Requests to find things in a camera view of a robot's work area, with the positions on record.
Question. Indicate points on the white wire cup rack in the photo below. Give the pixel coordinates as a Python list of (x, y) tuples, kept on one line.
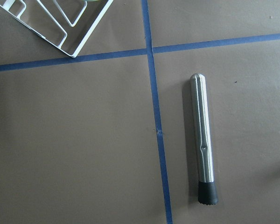
[(65, 24)]

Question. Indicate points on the steel muddler black tip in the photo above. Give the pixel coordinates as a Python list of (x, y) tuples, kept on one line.
[(207, 191)]

